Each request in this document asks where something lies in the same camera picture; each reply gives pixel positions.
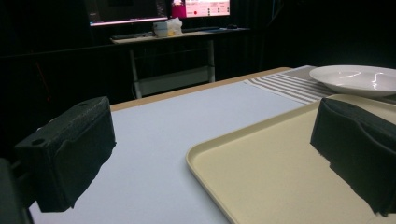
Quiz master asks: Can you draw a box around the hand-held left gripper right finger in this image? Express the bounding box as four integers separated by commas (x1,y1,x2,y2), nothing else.
309,97,396,217

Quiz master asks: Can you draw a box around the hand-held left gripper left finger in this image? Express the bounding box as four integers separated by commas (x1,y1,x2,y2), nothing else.
14,95,118,214

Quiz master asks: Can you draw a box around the white shallow plate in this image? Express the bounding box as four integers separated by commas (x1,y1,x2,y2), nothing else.
308,64,396,99

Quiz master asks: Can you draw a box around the beige plastic tray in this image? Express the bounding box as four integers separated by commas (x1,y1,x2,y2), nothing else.
185,93,396,224

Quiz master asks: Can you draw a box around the striped grey white cloth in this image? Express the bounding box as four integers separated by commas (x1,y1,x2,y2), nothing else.
243,64,396,106

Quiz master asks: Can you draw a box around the black keyboard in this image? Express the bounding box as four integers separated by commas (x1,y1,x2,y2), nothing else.
110,31,155,41

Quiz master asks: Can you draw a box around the dark computer monitor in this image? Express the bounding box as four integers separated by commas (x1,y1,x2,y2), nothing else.
83,0,169,27

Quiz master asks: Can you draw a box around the white container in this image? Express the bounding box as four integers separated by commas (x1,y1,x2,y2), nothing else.
152,21,169,38

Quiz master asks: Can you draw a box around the white plastic bag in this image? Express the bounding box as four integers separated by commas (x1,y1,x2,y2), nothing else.
165,17,184,36

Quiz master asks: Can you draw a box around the bright computer monitor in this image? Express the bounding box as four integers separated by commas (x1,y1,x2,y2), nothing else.
170,0,232,19

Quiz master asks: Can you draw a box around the white frame desk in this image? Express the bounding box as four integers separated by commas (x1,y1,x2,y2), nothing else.
109,27,252,100

